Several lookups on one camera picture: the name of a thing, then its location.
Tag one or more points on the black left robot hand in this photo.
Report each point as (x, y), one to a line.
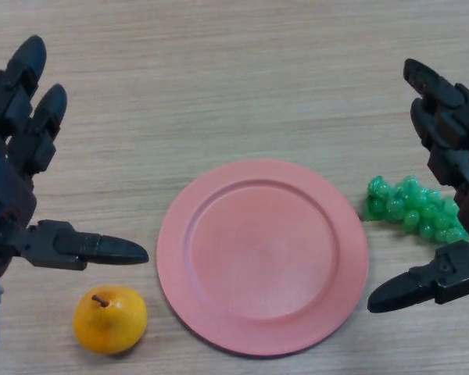
(11, 199)

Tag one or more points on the yellow pear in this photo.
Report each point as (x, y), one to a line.
(110, 324)

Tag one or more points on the pink round plate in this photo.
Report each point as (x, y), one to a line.
(262, 258)

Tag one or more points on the green grape bunch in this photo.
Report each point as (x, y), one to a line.
(414, 209)

